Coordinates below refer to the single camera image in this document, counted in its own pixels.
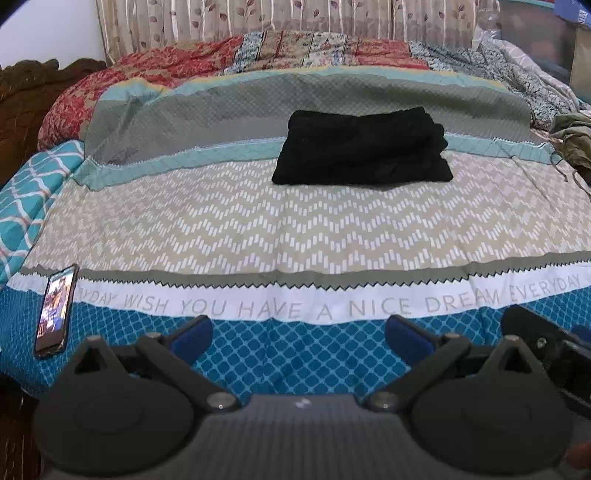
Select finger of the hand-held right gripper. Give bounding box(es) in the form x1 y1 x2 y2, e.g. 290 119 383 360
501 304 563 366

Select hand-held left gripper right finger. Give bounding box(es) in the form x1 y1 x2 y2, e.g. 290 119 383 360
366 315 546 412

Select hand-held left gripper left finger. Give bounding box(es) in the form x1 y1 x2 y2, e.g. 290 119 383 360
73 316 242 412

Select black pants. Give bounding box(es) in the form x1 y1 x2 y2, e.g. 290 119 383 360
271 106 454 188

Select black smartphone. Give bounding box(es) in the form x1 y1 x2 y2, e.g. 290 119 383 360
34 263 80 360

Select striped patchwork bedspread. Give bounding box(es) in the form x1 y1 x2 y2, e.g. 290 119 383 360
0 65 591 402

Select olive cloth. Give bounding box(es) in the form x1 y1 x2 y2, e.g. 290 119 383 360
550 110 591 174

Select teal lattice bed sheet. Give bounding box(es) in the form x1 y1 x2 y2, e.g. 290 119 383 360
0 140 86 284

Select grey patterned blanket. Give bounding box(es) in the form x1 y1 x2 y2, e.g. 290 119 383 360
409 37 585 131

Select red patterned quilt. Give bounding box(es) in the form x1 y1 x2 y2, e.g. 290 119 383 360
37 30 428 151

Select carved wooden headboard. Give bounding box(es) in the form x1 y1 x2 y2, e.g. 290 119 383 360
0 58 108 190

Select clear plastic storage box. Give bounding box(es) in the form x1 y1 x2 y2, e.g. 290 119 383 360
496 0 591 104

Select leaf print curtain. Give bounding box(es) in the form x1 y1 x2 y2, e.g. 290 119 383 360
95 0 502 66

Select grey tie cord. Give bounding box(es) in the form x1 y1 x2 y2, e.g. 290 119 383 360
549 144 591 197

